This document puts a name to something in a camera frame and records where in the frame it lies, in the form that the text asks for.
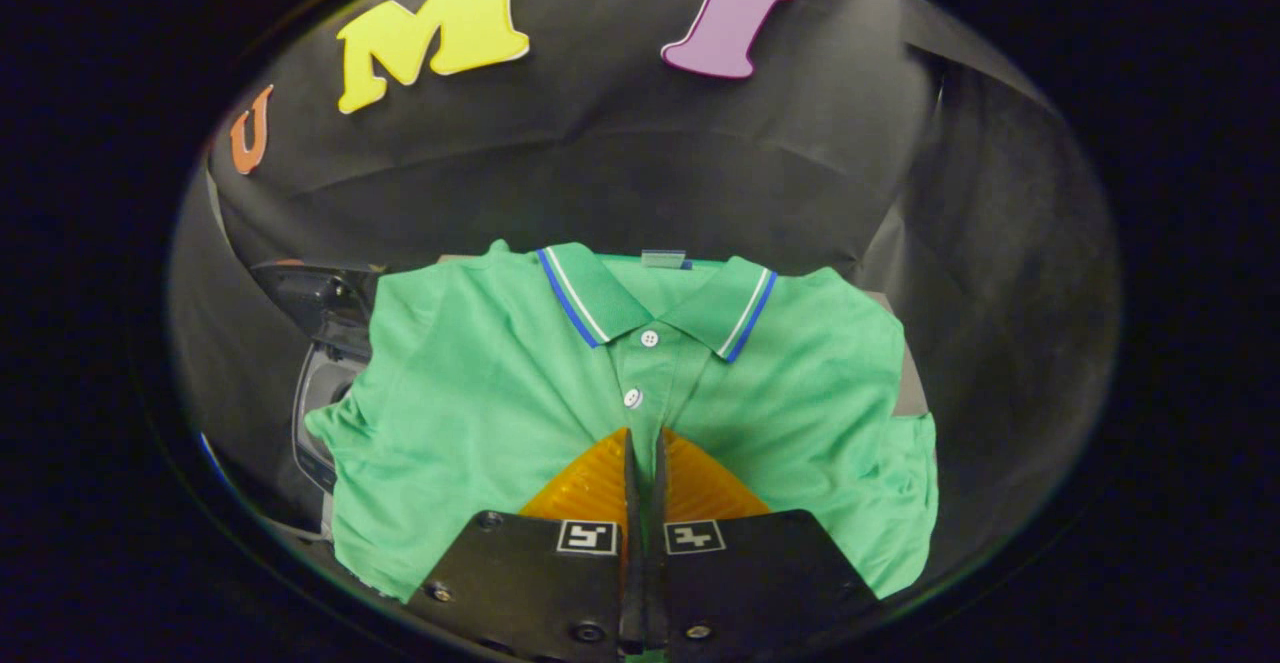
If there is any black backdrop cloth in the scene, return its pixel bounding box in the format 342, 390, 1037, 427
168, 0, 1121, 594

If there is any beige cabinet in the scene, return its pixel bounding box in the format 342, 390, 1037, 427
865, 288, 926, 419

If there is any green polo shirt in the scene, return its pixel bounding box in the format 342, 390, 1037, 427
305, 239, 941, 604

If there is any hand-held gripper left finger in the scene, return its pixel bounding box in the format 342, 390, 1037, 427
405, 428, 633, 659

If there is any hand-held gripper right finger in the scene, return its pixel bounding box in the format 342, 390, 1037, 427
650, 428, 883, 662

